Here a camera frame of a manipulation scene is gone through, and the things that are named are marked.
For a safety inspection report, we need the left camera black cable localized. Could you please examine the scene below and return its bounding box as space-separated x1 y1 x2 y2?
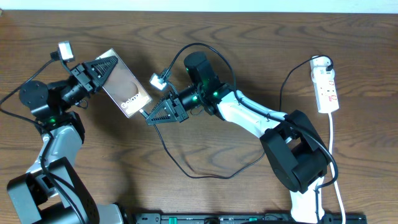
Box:
0 51 88 224

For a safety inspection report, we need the white power strip cord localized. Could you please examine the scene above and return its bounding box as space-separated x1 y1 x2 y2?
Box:
328 112 347 224

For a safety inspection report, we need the black USB charging cable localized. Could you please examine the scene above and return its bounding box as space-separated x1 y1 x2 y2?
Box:
139 55 335 180

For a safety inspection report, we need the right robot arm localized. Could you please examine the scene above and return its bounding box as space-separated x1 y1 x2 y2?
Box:
145 52 338 223

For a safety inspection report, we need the Galaxy S25 Ultra smartphone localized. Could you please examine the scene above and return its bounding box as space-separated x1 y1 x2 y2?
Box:
97 49 152 118

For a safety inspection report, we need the right camera black cable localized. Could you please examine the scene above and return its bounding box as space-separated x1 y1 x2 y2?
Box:
161 42 339 224

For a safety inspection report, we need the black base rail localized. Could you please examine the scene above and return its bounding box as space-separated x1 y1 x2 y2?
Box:
132 212 368 224

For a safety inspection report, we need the camera black cable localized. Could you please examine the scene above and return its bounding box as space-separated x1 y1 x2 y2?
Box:
0 51 88 224
161 42 339 224

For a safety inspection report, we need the white power strip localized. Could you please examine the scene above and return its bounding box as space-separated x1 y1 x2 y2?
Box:
310 55 340 114

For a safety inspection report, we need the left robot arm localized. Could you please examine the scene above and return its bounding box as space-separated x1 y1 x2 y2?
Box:
7 56 131 223

